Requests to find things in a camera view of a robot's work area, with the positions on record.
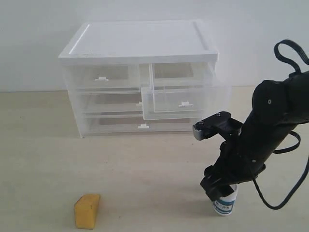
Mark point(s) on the white plastic drawer cabinet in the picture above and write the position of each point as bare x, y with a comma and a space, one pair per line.
132, 43

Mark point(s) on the wide clear drawer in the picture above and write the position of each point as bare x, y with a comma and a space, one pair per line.
100, 103
95, 126

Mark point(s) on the yellow cheese wedge block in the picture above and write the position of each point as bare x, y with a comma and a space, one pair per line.
85, 211

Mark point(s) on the bottom wide clear drawer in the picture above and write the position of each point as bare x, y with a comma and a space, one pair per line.
95, 126

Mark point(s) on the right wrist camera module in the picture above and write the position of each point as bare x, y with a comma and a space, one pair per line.
220, 123

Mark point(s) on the middle wide clear drawer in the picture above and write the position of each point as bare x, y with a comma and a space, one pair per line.
100, 103

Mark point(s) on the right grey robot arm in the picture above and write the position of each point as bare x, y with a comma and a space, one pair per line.
277, 108

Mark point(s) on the white bottle teal label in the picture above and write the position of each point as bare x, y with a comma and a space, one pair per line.
224, 205

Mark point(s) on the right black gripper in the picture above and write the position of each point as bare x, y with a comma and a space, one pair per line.
232, 167

